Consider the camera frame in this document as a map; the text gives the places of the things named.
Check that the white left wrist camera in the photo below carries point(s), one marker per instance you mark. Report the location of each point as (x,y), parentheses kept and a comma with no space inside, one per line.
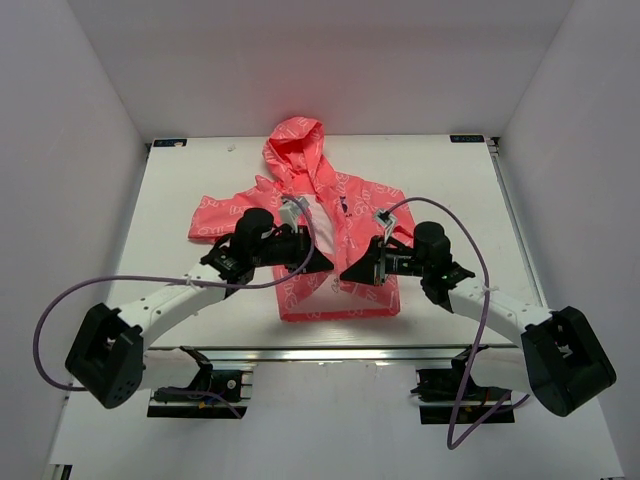
(291,209)

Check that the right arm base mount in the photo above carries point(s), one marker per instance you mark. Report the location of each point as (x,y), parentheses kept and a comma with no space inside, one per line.
(437,388)

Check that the pink hooded jacket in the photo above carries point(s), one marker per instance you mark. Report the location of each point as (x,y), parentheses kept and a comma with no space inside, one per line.
(340,207)

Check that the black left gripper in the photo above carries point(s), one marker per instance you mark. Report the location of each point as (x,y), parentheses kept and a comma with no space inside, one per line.
(300,247)

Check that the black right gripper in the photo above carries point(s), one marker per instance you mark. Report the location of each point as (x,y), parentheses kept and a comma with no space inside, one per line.
(371,269)

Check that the right blue table label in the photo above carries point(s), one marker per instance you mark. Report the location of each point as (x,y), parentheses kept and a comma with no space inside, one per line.
(466,138)

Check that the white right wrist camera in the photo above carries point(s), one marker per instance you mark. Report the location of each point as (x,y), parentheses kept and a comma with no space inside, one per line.
(388,222)

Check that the left blue table label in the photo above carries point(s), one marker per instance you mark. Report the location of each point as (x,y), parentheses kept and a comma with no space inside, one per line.
(169,143)

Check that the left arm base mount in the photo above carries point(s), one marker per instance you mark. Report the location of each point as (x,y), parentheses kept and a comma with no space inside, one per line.
(185,384)

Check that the blue table label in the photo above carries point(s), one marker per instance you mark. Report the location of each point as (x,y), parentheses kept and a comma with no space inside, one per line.
(169,143)
(466,138)

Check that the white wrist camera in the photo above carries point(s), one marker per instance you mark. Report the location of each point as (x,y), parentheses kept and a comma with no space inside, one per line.
(291,209)
(388,222)

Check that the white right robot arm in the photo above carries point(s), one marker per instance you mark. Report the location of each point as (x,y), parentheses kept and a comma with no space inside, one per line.
(556,356)

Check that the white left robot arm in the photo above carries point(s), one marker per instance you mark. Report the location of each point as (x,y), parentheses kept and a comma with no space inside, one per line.
(111,355)

